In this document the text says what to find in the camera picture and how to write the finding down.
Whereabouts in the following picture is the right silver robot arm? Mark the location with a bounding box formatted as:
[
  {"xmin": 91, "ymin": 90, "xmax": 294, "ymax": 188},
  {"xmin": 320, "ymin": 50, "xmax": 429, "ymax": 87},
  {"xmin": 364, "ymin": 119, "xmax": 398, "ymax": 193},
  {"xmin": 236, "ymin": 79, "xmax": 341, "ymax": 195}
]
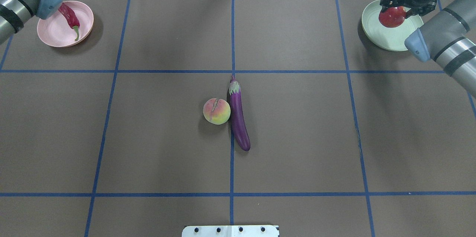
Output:
[{"xmin": 380, "ymin": 0, "xmax": 476, "ymax": 96}]

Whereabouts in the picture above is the yellow pink peach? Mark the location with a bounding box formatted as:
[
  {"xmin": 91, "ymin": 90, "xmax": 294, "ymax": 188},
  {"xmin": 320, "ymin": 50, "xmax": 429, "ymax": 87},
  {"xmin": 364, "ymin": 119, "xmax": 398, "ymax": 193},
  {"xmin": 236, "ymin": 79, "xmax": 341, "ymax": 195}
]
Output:
[{"xmin": 203, "ymin": 98, "xmax": 231, "ymax": 125}]

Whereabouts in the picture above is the red yellow pomegranate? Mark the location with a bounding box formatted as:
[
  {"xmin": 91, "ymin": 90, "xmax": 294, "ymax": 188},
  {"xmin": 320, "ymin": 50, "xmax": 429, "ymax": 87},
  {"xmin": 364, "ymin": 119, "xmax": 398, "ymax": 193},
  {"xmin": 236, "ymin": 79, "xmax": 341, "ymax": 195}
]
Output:
[{"xmin": 379, "ymin": 6, "xmax": 406, "ymax": 28}]

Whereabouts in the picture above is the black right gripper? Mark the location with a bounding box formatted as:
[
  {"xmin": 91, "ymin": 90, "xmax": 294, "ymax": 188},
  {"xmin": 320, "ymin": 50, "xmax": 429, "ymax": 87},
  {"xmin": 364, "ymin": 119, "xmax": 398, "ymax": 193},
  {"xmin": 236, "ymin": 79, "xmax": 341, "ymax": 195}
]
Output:
[{"xmin": 379, "ymin": 0, "xmax": 437, "ymax": 19}]

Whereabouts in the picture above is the light green plate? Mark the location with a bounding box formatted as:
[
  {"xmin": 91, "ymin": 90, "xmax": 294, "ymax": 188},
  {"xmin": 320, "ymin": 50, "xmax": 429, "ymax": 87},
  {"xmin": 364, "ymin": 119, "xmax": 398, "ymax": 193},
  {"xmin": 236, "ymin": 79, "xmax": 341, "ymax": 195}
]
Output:
[{"xmin": 361, "ymin": 0, "xmax": 424, "ymax": 52}]

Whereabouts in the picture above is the pink plate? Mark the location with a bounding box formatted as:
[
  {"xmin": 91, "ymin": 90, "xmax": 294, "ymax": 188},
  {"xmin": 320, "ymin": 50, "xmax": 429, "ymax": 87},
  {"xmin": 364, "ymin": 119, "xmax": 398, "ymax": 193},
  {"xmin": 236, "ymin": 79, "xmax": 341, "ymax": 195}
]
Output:
[{"xmin": 37, "ymin": 1, "xmax": 94, "ymax": 47}]

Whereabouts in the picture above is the purple eggplant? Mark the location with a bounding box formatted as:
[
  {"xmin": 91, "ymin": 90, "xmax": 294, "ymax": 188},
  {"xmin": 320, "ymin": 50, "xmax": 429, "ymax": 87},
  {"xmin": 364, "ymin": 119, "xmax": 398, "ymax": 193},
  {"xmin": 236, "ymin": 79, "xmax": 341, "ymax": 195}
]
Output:
[{"xmin": 228, "ymin": 75, "xmax": 251, "ymax": 151}]

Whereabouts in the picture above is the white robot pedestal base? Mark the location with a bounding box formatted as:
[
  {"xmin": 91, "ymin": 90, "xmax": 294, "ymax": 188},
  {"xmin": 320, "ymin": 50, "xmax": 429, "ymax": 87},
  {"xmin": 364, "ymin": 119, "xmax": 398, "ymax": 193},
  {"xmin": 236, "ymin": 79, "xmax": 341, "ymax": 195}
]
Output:
[{"xmin": 181, "ymin": 225, "xmax": 280, "ymax": 237}]

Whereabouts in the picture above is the red chili pepper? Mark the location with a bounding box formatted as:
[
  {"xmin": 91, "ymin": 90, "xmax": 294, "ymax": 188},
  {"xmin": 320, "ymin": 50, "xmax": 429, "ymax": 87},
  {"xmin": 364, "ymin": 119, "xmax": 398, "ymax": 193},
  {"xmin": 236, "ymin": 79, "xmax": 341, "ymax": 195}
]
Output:
[{"xmin": 58, "ymin": 2, "xmax": 80, "ymax": 41}]

